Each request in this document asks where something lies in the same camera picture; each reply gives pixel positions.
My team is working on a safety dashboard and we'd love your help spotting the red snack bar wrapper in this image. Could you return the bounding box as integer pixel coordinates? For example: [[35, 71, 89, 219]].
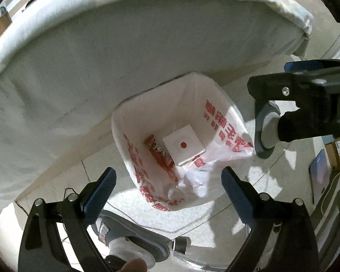
[[144, 135, 174, 170]]

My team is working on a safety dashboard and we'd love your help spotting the white square plastic tray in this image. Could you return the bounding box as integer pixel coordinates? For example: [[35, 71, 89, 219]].
[[163, 125, 206, 166]]

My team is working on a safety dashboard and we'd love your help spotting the white red plastic trash bag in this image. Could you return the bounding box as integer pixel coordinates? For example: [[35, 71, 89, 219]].
[[112, 73, 255, 212]]

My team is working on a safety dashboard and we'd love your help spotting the bed with circle-pattern sheet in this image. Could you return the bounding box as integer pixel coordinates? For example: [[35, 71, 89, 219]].
[[0, 0, 314, 213]]

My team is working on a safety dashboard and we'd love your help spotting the grey slipper left foot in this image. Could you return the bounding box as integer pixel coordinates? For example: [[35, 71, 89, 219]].
[[91, 210, 170, 262]]

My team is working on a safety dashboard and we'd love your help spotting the grey slipper foot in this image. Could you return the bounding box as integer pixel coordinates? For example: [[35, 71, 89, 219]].
[[91, 210, 170, 262], [254, 100, 281, 159]]

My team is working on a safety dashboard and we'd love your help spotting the grey slipper right foot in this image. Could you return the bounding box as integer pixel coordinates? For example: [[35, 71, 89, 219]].
[[254, 100, 281, 159]]

